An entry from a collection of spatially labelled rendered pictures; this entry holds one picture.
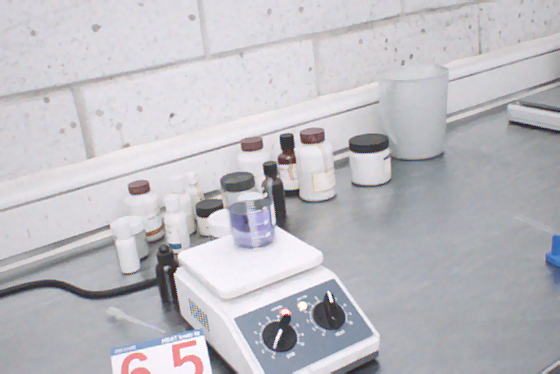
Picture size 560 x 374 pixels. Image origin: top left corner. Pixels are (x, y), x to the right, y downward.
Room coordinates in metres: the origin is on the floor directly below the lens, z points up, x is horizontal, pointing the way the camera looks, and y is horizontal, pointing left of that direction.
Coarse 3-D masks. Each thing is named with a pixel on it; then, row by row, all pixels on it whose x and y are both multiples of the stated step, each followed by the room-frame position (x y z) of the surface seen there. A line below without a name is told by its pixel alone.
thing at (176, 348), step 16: (128, 352) 0.56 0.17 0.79; (144, 352) 0.56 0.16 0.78; (160, 352) 0.56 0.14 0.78; (176, 352) 0.57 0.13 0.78; (192, 352) 0.57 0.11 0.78; (128, 368) 0.55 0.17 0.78; (144, 368) 0.55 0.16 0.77; (160, 368) 0.55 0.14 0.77; (176, 368) 0.55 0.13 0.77; (192, 368) 0.55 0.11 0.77
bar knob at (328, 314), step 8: (328, 296) 0.57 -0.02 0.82; (320, 304) 0.58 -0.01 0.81; (328, 304) 0.56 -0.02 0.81; (336, 304) 0.56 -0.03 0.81; (320, 312) 0.57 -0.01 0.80; (328, 312) 0.56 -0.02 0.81; (336, 312) 0.56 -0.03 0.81; (320, 320) 0.56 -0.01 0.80; (328, 320) 0.56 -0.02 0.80; (336, 320) 0.55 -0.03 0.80; (344, 320) 0.57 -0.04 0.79; (328, 328) 0.56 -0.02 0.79; (336, 328) 0.56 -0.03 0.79
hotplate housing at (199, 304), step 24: (192, 288) 0.63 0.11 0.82; (264, 288) 0.60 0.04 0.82; (288, 288) 0.60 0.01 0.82; (192, 312) 0.63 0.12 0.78; (216, 312) 0.57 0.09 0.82; (240, 312) 0.56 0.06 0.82; (360, 312) 0.58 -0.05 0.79; (216, 336) 0.58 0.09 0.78; (240, 336) 0.54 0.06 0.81; (240, 360) 0.54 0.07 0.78; (336, 360) 0.53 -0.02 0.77; (360, 360) 0.55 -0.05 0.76
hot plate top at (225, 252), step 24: (216, 240) 0.69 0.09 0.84; (288, 240) 0.67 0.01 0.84; (192, 264) 0.64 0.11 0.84; (216, 264) 0.63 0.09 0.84; (240, 264) 0.62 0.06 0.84; (264, 264) 0.62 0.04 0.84; (288, 264) 0.61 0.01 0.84; (312, 264) 0.61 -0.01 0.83; (216, 288) 0.58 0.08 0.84; (240, 288) 0.57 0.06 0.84
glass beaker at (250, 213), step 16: (240, 176) 0.70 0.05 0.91; (256, 176) 0.69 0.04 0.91; (224, 192) 0.65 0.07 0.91; (240, 192) 0.65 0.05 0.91; (256, 192) 0.65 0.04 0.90; (240, 208) 0.65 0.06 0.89; (256, 208) 0.65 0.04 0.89; (272, 208) 0.66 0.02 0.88; (240, 224) 0.65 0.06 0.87; (256, 224) 0.65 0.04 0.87; (272, 224) 0.66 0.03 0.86; (240, 240) 0.65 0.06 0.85; (256, 240) 0.65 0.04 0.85; (272, 240) 0.66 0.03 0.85
